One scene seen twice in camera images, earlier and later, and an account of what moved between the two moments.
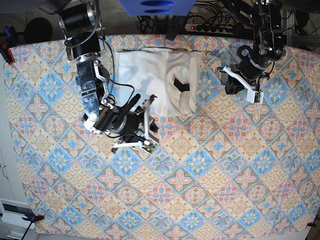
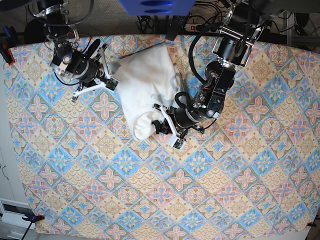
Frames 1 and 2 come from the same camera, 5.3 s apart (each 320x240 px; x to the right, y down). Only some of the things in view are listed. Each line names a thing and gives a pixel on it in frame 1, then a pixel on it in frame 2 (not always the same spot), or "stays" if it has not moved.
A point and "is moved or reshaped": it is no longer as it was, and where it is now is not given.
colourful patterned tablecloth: (231, 166) stays
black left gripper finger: (151, 98) → (104, 45)
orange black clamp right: (310, 224) stays
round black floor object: (37, 29) stays
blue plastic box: (166, 8) stays
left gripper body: (127, 123) → (87, 70)
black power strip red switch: (209, 28) stays
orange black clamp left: (32, 217) stays
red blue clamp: (8, 40) stays
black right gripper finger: (221, 68) → (157, 106)
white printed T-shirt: (171, 75) is moved or reshaped
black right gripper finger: (233, 86) → (163, 127)
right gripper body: (252, 62) → (189, 116)
